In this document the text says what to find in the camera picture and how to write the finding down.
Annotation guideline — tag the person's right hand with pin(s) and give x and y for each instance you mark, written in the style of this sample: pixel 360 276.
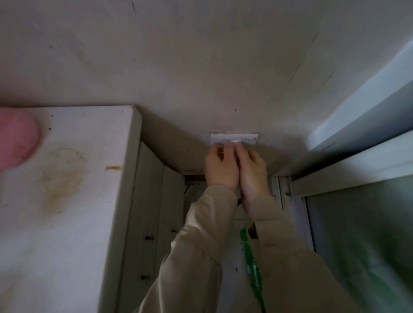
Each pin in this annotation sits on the person's right hand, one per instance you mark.
pixel 255 177

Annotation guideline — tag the person's left hand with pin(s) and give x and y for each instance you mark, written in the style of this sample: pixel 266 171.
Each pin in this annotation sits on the person's left hand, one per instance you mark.
pixel 222 171

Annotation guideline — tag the person's right fingers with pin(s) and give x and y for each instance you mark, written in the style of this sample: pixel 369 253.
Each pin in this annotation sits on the person's right fingers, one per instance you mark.
pixel 245 154

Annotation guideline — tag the person's left fingers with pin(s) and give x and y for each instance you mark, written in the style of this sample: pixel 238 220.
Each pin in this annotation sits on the person's left fingers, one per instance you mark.
pixel 224 151

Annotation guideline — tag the white wall plate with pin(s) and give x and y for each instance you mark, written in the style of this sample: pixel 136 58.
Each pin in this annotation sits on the white wall plate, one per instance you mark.
pixel 222 137

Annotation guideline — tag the person's right forearm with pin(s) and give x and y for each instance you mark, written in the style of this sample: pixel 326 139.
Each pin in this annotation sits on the person's right forearm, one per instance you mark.
pixel 290 267

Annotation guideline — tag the person's left forearm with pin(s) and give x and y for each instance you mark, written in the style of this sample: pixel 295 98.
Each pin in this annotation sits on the person's left forearm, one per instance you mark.
pixel 196 245

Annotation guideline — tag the green plastic tool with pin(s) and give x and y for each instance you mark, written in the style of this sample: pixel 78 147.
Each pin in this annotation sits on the green plastic tool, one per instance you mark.
pixel 253 271

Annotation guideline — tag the white curtain box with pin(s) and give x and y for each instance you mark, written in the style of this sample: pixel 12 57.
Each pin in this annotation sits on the white curtain box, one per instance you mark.
pixel 371 106

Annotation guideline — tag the window glass pane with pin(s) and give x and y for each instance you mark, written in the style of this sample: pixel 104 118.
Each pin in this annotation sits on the window glass pane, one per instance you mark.
pixel 367 245

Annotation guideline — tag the white cabinet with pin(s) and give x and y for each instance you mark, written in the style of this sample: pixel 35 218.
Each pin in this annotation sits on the white cabinet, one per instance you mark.
pixel 74 209

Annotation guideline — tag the pink round object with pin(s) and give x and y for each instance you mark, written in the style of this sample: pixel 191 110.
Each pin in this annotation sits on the pink round object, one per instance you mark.
pixel 16 138

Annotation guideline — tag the white window frame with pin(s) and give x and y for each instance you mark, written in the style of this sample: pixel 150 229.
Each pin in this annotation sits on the white window frame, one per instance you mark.
pixel 338 174

